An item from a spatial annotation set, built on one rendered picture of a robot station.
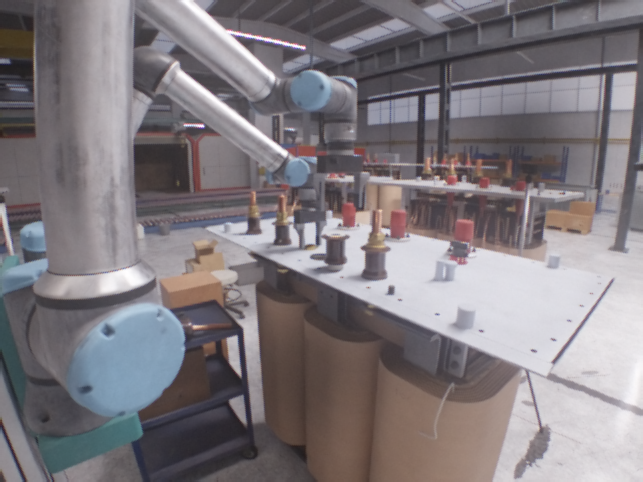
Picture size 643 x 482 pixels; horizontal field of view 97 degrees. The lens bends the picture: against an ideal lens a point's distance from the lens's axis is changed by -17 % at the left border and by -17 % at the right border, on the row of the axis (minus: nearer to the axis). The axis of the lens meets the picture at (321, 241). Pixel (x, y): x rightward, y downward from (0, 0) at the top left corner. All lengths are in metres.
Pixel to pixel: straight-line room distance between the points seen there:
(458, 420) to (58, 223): 1.02
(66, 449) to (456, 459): 0.99
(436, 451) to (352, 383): 0.40
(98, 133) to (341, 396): 1.23
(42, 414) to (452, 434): 0.98
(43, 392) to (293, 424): 1.48
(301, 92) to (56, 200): 0.58
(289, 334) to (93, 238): 1.31
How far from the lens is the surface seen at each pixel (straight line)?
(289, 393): 1.84
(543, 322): 0.89
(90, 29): 0.45
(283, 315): 1.61
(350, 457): 1.63
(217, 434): 2.31
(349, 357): 1.29
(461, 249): 1.25
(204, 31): 0.76
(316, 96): 0.82
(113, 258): 0.44
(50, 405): 0.68
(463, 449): 1.17
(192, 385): 1.88
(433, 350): 1.02
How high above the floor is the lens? 1.71
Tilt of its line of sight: 13 degrees down
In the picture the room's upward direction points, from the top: straight up
